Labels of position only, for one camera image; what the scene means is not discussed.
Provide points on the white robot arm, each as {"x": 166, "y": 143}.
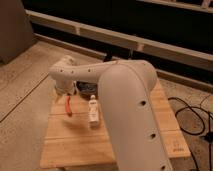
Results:
{"x": 124, "y": 88}

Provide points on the dark blue bowl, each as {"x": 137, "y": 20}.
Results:
{"x": 86, "y": 89}

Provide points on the small white bottle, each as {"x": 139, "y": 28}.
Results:
{"x": 93, "y": 105}

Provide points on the beige cabinet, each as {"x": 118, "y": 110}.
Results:
{"x": 16, "y": 33}

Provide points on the black bracket on rail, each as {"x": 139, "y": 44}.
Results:
{"x": 108, "y": 57}

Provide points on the white wooden rail frame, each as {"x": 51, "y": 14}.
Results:
{"x": 181, "y": 55}

